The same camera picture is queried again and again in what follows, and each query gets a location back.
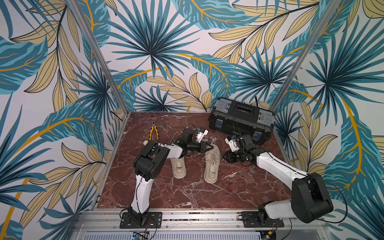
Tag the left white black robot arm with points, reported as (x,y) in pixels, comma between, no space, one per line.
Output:
(150,162)

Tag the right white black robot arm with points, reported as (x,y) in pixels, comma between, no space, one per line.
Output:
(310,199)

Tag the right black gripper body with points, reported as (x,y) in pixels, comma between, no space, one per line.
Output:
(233,154)

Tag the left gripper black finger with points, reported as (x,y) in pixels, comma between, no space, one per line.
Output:
(204,151)
(205,145)

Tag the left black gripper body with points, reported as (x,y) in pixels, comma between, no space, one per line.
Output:
(195,145)

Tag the right aluminium corner post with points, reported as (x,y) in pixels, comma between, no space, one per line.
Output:
(319,28)

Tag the aluminium front rail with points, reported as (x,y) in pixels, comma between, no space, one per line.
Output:
(198,224)

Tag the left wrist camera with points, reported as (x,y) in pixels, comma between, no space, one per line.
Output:
(201,132)

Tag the black grey toolbox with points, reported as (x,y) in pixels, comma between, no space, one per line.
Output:
(234,118)

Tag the left aluminium corner post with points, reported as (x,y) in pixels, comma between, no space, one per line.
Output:
(82,21)

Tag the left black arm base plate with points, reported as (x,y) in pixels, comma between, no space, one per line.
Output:
(133,220)

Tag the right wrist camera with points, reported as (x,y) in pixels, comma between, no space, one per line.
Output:
(234,146)

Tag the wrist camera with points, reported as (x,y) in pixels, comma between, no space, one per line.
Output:
(201,132)
(234,146)

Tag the aluminium corner post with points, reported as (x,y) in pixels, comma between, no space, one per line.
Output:
(82,21)
(319,28)

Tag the beige sneaker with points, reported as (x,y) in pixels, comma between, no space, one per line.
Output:
(212,159)
(178,167)

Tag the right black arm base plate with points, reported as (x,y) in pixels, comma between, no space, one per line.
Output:
(259,220)

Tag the yellow handled pliers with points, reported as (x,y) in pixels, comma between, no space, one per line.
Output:
(154,133)

